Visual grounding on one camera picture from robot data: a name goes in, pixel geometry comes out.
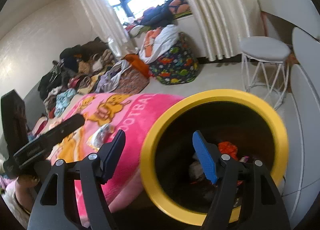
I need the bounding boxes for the left hand painted nails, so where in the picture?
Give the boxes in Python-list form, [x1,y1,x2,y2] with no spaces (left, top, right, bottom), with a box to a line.
[15,175,40,212]

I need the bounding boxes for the white round stool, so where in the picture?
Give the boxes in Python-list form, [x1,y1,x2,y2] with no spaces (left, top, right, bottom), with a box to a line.
[240,36,291,110]

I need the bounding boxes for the dinosaur print storage bag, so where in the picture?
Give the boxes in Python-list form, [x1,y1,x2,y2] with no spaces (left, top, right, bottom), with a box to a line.
[148,32,200,85]

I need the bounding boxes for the white grey chair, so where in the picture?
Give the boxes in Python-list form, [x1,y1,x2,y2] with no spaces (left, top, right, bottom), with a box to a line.
[283,28,319,227]

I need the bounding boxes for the yellow rimmed black trash bin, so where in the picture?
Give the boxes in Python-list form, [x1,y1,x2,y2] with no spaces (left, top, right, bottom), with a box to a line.
[140,89,289,229]

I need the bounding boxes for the red plastic bag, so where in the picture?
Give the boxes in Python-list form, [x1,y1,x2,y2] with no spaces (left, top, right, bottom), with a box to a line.
[217,141,238,161]

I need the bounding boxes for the pile of clothes on bed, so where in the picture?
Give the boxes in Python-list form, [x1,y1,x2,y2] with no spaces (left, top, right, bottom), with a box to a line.
[37,37,120,119]

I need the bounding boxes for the yellow white snack bag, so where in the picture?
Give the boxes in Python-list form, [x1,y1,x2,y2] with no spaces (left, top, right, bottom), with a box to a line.
[87,123,115,151]

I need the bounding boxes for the floral fabric basket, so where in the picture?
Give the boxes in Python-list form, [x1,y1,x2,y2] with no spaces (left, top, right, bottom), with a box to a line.
[113,67,149,94]

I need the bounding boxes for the pink cartoon blanket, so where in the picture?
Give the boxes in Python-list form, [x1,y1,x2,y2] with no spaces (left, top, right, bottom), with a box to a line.
[46,92,186,228]

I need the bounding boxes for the cream curtain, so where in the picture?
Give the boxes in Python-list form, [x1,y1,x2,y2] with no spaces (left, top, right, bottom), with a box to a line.
[187,0,264,61]
[80,0,136,58]

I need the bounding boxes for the right cream curtain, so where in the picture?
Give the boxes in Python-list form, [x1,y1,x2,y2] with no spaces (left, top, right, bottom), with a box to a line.
[187,0,264,61]

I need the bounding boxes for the white desk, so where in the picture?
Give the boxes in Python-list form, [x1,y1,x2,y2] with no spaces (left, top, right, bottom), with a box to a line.
[258,0,319,40]

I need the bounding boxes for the clothes pile on windowsill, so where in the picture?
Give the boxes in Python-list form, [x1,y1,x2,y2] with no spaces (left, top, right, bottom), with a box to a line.
[125,0,192,38]

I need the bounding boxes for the left cream curtain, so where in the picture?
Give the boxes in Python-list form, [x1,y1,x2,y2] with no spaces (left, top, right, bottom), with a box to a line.
[80,0,136,58]

